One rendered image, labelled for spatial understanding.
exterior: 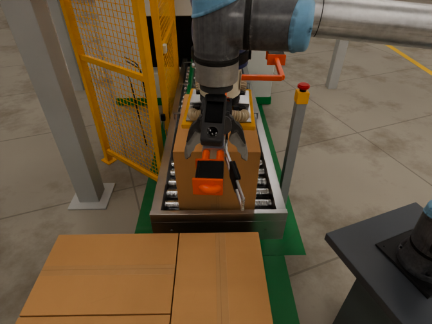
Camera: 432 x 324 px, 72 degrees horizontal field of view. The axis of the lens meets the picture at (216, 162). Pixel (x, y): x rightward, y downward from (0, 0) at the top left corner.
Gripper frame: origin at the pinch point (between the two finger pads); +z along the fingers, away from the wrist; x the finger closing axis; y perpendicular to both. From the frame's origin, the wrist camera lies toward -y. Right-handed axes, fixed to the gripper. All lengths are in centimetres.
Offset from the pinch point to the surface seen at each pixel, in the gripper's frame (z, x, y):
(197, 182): 2.4, 4.3, -5.0
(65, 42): 65, 201, 314
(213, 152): 3.7, 1.2, 9.2
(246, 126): 15.3, -9.9, 42.3
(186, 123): 14.9, 13.5, 43.0
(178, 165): 42, 20, 50
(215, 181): 2.0, -0.2, -5.0
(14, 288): 129, 125, 32
